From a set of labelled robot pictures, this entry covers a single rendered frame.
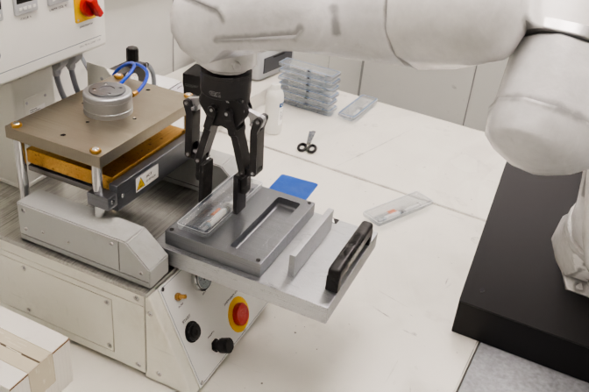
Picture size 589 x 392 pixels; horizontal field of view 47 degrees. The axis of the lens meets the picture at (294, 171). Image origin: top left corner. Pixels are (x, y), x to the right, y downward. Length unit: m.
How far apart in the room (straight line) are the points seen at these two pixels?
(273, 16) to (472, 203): 1.10
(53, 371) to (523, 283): 0.79
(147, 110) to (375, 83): 2.67
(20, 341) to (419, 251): 0.82
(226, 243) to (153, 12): 1.18
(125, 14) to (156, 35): 0.16
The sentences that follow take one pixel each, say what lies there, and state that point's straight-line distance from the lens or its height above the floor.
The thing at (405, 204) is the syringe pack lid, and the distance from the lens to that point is 1.62.
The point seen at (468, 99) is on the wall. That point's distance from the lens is 3.60.
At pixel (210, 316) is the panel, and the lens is 1.16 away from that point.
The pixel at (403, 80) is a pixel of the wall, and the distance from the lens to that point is 3.67.
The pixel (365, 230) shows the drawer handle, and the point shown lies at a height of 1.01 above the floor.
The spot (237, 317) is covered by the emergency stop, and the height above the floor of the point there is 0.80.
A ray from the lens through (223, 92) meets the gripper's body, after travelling 0.98.
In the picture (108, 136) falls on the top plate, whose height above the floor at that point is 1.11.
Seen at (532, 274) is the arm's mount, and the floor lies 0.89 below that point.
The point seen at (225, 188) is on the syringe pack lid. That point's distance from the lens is 1.14.
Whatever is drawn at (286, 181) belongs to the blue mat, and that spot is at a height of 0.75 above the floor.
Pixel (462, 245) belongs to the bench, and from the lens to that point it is 1.57.
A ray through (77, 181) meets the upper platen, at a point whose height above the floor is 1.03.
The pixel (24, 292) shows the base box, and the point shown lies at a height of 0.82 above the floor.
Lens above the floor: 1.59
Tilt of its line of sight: 29 degrees down
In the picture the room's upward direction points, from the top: 6 degrees clockwise
